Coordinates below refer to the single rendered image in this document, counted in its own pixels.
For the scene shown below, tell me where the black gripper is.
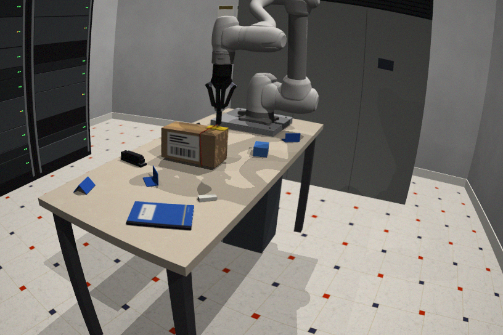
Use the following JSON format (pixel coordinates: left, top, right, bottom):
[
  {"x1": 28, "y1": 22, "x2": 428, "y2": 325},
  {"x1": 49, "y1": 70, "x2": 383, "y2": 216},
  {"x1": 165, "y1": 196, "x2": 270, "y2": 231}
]
[{"x1": 205, "y1": 64, "x2": 237, "y2": 125}]

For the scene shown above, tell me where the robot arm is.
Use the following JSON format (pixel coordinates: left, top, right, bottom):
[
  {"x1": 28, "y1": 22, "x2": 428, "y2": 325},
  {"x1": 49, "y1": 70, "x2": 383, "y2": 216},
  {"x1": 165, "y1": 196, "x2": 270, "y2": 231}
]
[{"x1": 211, "y1": 0, "x2": 320, "y2": 126}]

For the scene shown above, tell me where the brown cardboard box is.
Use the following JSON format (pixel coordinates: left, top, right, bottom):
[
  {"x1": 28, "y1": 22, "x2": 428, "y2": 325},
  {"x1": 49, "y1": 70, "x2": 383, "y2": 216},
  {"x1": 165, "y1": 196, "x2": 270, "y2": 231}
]
[{"x1": 162, "y1": 121, "x2": 228, "y2": 168}]

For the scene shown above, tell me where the blue notebook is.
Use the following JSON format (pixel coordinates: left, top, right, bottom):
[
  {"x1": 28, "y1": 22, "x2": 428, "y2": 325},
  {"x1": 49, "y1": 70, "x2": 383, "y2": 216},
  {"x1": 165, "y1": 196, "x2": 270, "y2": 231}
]
[{"x1": 126, "y1": 201, "x2": 194, "y2": 230}]

